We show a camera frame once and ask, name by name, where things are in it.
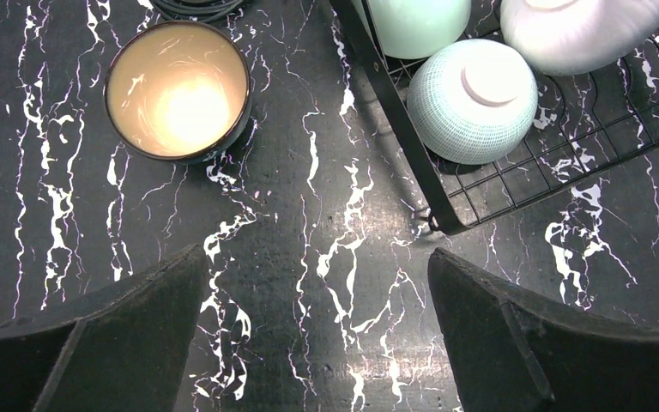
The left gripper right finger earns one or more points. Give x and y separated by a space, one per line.
512 349

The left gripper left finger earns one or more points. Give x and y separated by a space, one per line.
123 347

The black wire dish rack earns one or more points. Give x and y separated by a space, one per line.
587 124

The green lined ceramic bowl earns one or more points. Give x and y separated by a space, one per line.
473 102

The dark blue glazed bowl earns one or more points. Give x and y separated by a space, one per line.
179 91

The white ribbed ceramic bowl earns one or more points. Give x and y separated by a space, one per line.
568 38

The pale green ceramic bowl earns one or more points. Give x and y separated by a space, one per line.
415 29

